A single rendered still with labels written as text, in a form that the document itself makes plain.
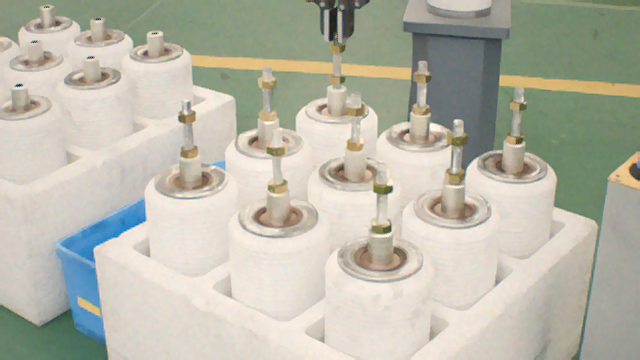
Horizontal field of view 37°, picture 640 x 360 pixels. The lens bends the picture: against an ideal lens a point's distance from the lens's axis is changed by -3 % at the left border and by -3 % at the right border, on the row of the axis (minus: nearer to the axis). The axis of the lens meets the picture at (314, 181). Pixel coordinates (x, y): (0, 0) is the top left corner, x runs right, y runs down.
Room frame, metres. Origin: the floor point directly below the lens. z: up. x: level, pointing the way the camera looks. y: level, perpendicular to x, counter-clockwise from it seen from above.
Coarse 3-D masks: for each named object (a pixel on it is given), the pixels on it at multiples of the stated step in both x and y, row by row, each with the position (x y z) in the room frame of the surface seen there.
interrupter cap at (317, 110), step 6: (312, 102) 1.09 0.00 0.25; (318, 102) 1.09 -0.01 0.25; (324, 102) 1.09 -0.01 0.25; (348, 102) 1.09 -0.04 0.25; (306, 108) 1.07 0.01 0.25; (312, 108) 1.07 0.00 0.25; (318, 108) 1.07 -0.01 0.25; (324, 108) 1.08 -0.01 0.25; (366, 108) 1.07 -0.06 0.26; (306, 114) 1.06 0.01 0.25; (312, 114) 1.05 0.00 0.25; (318, 114) 1.05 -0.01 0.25; (324, 114) 1.06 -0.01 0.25; (330, 114) 1.06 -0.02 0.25; (366, 114) 1.05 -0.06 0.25; (318, 120) 1.04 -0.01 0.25; (324, 120) 1.03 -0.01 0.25; (330, 120) 1.03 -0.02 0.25; (336, 120) 1.03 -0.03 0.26; (342, 120) 1.03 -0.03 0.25; (348, 120) 1.03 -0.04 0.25
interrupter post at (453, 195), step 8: (448, 184) 0.82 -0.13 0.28; (456, 184) 0.82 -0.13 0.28; (464, 184) 0.82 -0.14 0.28; (448, 192) 0.82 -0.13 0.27; (456, 192) 0.82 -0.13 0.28; (464, 192) 0.82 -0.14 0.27; (448, 200) 0.82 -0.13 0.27; (456, 200) 0.82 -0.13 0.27; (464, 200) 0.82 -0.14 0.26; (448, 208) 0.82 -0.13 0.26; (456, 208) 0.82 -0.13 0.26
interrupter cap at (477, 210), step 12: (432, 192) 0.86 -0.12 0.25; (468, 192) 0.86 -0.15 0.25; (420, 204) 0.83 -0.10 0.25; (432, 204) 0.83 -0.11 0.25; (468, 204) 0.84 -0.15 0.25; (480, 204) 0.83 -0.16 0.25; (420, 216) 0.81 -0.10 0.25; (432, 216) 0.81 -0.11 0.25; (444, 216) 0.81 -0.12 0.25; (456, 216) 0.81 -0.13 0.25; (468, 216) 0.81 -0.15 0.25; (480, 216) 0.81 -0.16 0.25; (444, 228) 0.79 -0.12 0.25; (456, 228) 0.79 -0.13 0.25; (468, 228) 0.79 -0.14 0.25
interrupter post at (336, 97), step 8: (328, 88) 1.07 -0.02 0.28; (344, 88) 1.07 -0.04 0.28; (328, 96) 1.06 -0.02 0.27; (336, 96) 1.06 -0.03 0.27; (344, 96) 1.06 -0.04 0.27; (328, 104) 1.06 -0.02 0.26; (336, 104) 1.06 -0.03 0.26; (344, 104) 1.06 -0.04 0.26; (328, 112) 1.06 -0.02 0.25; (336, 112) 1.06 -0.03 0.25; (344, 112) 1.06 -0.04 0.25
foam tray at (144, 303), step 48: (144, 240) 0.90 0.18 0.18; (576, 240) 0.89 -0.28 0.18; (144, 288) 0.82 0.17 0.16; (192, 288) 0.80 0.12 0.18; (528, 288) 0.80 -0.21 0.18; (576, 288) 0.90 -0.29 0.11; (144, 336) 0.83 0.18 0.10; (192, 336) 0.78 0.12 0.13; (240, 336) 0.74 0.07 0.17; (288, 336) 0.72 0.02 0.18; (432, 336) 0.76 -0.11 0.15; (480, 336) 0.73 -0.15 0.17; (528, 336) 0.81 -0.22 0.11; (576, 336) 0.92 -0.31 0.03
